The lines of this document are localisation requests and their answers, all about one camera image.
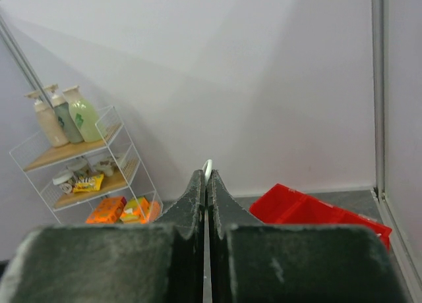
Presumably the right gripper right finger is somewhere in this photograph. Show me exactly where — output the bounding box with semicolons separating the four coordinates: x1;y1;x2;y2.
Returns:
207;171;406;302

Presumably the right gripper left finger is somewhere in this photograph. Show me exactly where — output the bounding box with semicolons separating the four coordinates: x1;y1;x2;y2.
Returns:
1;170;206;302

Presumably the yellow sponge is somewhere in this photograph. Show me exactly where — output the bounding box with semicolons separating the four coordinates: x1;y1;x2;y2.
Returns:
124;197;150;216

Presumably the red three-compartment bin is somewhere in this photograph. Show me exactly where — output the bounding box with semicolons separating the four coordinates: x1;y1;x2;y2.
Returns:
249;184;392;250

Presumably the left orange snack box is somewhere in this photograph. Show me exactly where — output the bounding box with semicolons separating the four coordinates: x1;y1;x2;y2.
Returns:
85;196;127;224

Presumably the white snack package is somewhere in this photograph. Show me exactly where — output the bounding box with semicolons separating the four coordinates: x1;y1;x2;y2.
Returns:
93;156;123;177

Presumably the yellow candy bag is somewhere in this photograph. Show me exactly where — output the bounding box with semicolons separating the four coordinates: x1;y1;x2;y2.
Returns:
73;173;104;193

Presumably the light green bottle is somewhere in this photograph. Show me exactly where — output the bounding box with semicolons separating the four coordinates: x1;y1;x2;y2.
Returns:
63;86;102;143

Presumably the beige bottle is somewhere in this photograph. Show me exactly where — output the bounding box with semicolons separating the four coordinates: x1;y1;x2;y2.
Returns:
25;90;69;148

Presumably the grey-green bottle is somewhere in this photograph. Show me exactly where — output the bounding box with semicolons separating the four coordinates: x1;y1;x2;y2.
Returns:
44;84;84;144

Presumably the white wire wooden shelf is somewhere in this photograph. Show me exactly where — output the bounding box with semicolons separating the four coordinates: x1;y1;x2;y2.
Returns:
10;106;163;217

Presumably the aluminium corner post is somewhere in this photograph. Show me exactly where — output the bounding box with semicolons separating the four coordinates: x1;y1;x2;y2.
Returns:
371;0;388;200

